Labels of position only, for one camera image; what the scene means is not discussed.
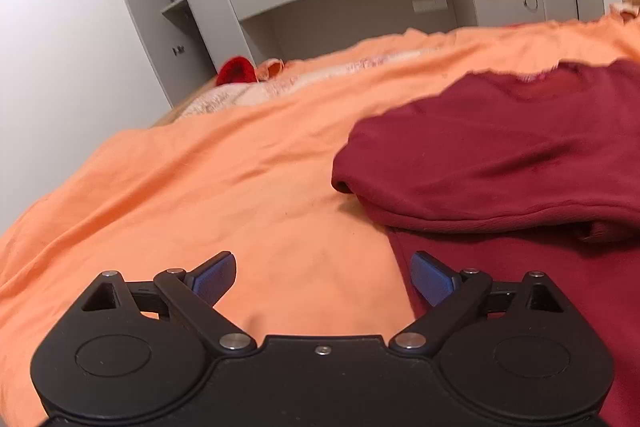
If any dark red sweater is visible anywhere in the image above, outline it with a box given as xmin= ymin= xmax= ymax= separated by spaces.
xmin=332 ymin=60 xmax=639 ymax=426

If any orange bed blanket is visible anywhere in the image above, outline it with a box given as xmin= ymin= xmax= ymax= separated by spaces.
xmin=1 ymin=14 xmax=639 ymax=426

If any grey wardrobe door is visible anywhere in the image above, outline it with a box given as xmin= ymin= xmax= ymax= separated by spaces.
xmin=125 ymin=0 xmax=215 ymax=106

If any bright red small garment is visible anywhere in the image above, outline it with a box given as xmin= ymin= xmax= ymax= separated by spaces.
xmin=215 ymin=56 xmax=258 ymax=86

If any small orange garment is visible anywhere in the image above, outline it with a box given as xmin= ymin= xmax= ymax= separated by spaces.
xmin=254 ymin=58 xmax=285 ymax=82

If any pale patterned bed sheet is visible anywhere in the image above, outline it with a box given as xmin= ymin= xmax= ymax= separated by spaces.
xmin=175 ymin=48 xmax=437 ymax=120

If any white wall socket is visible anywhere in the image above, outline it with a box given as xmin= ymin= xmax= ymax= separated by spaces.
xmin=412 ymin=0 xmax=448 ymax=13

